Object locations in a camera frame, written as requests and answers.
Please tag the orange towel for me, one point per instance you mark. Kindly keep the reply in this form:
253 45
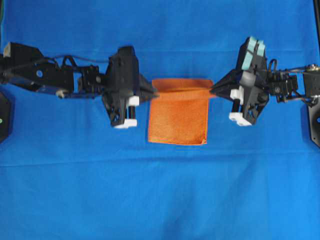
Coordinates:
179 115

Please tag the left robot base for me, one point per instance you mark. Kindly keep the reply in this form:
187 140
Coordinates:
5 117

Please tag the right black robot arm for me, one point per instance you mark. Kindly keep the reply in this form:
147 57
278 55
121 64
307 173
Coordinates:
301 83

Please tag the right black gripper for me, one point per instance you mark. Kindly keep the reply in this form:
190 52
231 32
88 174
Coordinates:
244 86

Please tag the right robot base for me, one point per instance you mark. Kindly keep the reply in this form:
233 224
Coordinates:
314 121

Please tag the blue table cloth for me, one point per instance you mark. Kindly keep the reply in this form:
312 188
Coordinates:
66 174

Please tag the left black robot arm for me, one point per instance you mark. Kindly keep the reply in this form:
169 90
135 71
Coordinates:
27 68

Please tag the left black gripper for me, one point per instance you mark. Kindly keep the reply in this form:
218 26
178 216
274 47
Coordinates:
121 87

